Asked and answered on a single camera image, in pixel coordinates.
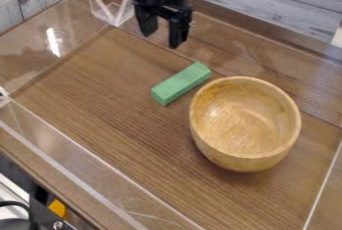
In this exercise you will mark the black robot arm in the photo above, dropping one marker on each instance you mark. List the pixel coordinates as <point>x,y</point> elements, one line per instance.
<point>175,11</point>

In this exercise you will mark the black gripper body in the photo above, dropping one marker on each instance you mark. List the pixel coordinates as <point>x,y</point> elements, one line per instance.
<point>161,2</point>

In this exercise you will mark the clear acrylic tray wall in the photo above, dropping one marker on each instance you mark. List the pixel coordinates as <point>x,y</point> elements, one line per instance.
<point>101,161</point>

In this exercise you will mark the green rectangular block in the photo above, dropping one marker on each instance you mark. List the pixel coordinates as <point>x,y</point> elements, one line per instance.
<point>176,85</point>

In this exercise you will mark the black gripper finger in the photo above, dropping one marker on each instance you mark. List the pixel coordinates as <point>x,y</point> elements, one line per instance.
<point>147,19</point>
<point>179,27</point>

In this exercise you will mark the brown wooden bowl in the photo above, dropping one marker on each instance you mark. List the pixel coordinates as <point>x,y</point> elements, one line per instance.
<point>244,123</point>

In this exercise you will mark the yellow and black device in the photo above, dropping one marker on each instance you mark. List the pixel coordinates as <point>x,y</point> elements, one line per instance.
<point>50,202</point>

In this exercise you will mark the clear acrylic corner bracket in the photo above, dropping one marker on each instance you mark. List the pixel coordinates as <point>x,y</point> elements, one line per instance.
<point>112,13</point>

